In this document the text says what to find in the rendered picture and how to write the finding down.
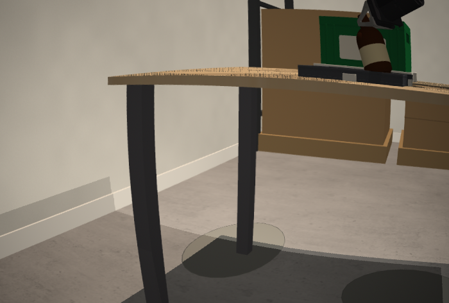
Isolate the green crate with dividers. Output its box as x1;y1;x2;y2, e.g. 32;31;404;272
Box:
319;16;411;73

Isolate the brown round-bodied bottle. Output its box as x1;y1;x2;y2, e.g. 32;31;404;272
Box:
356;26;392;73

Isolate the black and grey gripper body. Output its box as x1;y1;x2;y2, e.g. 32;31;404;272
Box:
367;0;407;29

